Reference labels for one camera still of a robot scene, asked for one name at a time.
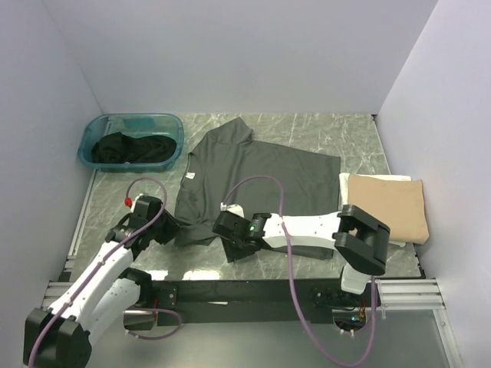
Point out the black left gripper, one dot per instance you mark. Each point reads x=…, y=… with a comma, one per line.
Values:
x=172, y=227

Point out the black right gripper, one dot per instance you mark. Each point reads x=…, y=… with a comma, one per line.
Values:
x=232, y=253

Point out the grey t shirt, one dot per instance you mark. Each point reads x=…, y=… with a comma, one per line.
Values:
x=229, y=165

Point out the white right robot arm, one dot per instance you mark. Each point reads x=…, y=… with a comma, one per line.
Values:
x=359, y=238

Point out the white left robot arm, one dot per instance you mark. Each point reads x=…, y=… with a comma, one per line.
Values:
x=64, y=333

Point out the black t shirt in basin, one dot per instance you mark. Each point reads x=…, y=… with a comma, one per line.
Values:
x=118, y=148

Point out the teal plastic basin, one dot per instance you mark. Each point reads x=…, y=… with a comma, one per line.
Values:
x=134, y=125

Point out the folded tan t shirt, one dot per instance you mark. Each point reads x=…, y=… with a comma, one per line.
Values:
x=391, y=207

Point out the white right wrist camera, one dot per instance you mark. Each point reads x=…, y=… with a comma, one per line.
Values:
x=233, y=208

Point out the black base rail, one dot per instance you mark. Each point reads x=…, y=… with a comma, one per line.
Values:
x=229, y=301

